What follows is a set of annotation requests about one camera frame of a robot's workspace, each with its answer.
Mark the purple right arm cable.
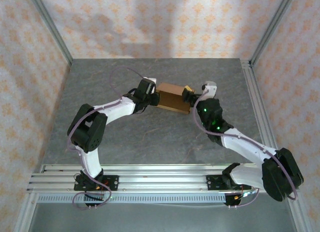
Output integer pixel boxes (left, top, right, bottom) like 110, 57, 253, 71
193, 91, 299, 210

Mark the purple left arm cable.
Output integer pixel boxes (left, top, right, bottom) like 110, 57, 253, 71
67, 66, 146, 210

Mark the slotted grey cable duct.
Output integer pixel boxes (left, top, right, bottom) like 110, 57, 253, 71
37, 193, 227, 205

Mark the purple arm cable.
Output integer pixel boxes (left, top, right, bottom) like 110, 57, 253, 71
193, 91, 299, 210
67, 66, 146, 210

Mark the grey metal panel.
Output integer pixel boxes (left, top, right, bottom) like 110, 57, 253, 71
29, 203, 295, 232

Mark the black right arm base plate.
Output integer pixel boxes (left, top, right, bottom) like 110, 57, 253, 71
206, 174, 252, 192

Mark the aluminium lower frame leg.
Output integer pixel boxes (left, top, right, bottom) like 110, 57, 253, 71
286, 191, 310, 232
13, 191, 38, 232

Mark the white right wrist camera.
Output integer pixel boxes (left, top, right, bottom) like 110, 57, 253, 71
201, 81, 217, 99

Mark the aluminium frame post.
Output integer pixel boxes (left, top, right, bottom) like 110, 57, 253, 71
249, 0, 298, 65
26, 0, 74, 66

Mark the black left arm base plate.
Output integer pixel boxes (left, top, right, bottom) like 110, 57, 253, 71
74, 174, 120, 192

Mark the aluminium side rail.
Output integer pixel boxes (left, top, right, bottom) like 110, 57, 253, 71
240, 58, 286, 173

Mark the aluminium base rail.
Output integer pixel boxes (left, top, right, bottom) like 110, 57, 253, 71
26, 163, 301, 194

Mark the brown cardboard box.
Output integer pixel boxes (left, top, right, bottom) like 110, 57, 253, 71
154, 82, 194, 116

